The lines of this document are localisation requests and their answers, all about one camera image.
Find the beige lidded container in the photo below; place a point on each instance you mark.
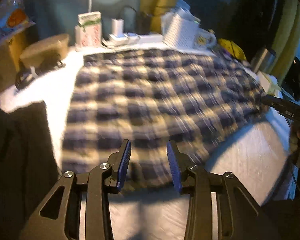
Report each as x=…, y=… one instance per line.
x=45, y=50

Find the white charger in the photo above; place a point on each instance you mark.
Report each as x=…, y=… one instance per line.
x=117, y=27

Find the black monitor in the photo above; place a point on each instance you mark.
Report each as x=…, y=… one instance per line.
x=298, y=77

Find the colourful snack bag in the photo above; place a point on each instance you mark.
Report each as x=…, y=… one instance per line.
x=8, y=17

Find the steel thermos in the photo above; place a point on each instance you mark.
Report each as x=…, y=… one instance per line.
x=263, y=58

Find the white power strip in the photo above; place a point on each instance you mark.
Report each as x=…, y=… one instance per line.
x=140, y=39

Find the cardboard box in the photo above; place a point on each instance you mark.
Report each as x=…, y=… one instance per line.
x=2, y=62

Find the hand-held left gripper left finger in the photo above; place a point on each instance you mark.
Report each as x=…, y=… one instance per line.
x=123, y=166

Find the black cloth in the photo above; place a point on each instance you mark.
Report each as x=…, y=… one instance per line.
x=20, y=167

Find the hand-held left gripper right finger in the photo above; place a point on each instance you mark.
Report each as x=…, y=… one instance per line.
x=174, y=168

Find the white and green carton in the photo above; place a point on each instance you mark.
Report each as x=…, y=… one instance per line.
x=88, y=32

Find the yellow bag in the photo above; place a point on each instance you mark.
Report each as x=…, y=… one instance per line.
x=231, y=48

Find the yellow tissue box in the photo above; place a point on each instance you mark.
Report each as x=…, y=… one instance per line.
x=270, y=82

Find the white bear mug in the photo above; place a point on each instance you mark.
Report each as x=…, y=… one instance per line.
x=203, y=39

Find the white plastic basket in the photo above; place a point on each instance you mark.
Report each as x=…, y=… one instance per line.
x=181, y=31

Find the plaid pants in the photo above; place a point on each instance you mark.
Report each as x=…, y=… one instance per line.
x=152, y=100

